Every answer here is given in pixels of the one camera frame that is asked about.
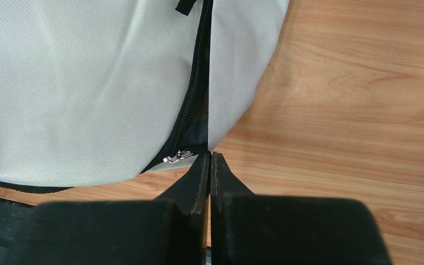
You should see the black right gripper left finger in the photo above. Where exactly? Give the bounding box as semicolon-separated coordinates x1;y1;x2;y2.
18;153;211;264

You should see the beige canvas backpack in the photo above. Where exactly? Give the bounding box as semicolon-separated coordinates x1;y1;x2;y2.
0;1;289;193

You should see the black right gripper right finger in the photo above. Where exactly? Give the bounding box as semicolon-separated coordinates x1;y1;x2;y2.
210;152;392;264

